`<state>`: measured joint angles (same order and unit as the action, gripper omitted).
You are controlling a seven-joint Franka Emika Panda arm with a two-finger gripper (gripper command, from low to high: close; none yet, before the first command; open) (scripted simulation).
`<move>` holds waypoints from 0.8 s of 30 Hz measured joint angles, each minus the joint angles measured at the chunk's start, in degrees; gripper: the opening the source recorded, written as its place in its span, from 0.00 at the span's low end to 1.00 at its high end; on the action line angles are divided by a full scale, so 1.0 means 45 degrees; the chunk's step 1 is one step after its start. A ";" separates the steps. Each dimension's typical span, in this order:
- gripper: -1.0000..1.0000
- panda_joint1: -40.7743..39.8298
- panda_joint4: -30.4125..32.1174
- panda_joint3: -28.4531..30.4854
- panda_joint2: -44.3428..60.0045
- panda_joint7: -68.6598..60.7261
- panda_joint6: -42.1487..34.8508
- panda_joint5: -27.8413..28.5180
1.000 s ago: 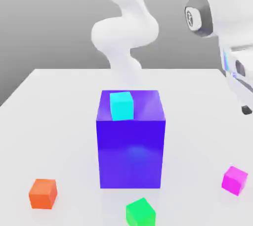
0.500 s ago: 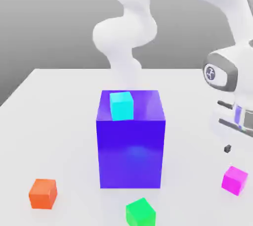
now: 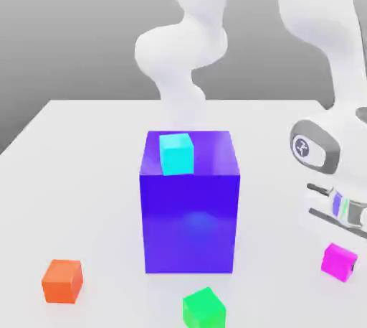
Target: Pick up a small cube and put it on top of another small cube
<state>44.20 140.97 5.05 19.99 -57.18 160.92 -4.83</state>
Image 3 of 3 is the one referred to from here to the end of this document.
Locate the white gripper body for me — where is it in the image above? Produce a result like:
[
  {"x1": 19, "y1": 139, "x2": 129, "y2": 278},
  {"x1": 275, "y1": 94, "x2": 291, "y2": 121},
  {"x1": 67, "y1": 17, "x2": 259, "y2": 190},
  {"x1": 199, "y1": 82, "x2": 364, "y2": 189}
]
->
[{"x1": 307, "y1": 206, "x2": 367, "y2": 245}]

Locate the small magenta cube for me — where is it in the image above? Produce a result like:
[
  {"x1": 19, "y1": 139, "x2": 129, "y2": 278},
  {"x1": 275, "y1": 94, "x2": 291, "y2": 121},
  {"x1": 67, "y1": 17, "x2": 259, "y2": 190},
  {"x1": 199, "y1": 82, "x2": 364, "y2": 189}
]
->
[{"x1": 320, "y1": 243, "x2": 358, "y2": 283}]

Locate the small green cube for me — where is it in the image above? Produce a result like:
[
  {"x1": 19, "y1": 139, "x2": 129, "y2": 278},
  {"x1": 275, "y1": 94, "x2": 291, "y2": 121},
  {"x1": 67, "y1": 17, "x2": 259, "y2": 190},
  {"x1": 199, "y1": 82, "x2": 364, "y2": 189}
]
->
[{"x1": 182, "y1": 286, "x2": 227, "y2": 328}]

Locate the small cyan cube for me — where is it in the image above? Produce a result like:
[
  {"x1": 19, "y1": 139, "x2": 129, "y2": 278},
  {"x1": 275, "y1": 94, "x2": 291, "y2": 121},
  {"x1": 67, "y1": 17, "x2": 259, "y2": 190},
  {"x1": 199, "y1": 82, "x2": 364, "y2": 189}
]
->
[{"x1": 158, "y1": 132, "x2": 195, "y2": 176}]

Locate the small orange cube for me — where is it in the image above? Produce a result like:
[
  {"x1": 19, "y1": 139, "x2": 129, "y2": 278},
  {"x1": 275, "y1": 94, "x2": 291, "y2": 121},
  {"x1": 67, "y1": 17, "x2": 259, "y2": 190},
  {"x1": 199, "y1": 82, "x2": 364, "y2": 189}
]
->
[{"x1": 41, "y1": 258, "x2": 84, "y2": 305}]

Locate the large blue box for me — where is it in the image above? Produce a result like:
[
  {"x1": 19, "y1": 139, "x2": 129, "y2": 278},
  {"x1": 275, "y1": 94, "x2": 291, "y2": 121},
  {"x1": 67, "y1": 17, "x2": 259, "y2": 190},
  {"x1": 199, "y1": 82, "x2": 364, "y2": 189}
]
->
[{"x1": 139, "y1": 130, "x2": 241, "y2": 275}]

